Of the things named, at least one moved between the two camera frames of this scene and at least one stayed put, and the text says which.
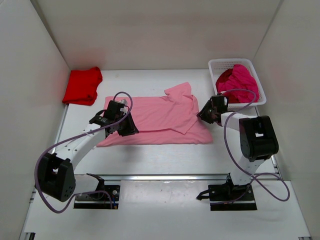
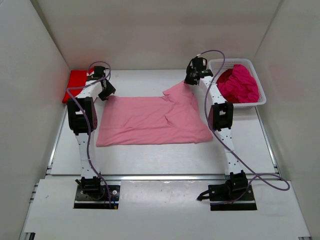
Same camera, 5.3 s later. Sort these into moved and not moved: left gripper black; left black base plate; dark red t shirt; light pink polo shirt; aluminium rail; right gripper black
Moved: left gripper black; right gripper black
Not moved: light pink polo shirt; left black base plate; aluminium rail; dark red t shirt
